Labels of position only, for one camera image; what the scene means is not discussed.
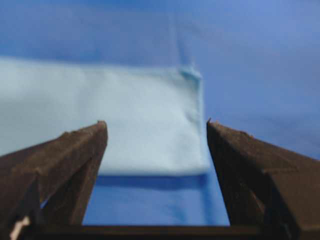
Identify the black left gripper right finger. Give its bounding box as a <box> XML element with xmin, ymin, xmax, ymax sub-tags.
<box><xmin>206</xmin><ymin>121</ymin><xmax>320</xmax><ymax>240</ymax></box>

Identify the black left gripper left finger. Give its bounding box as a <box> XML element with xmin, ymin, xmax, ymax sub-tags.
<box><xmin>0</xmin><ymin>121</ymin><xmax>108</xmax><ymax>240</ymax></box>

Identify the light blue towel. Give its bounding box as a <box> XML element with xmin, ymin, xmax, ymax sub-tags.
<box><xmin>0</xmin><ymin>57</ymin><xmax>209</xmax><ymax>176</ymax></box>

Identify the dark blue table cloth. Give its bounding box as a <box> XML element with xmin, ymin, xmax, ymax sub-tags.
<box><xmin>0</xmin><ymin>0</ymin><xmax>320</xmax><ymax>225</ymax></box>

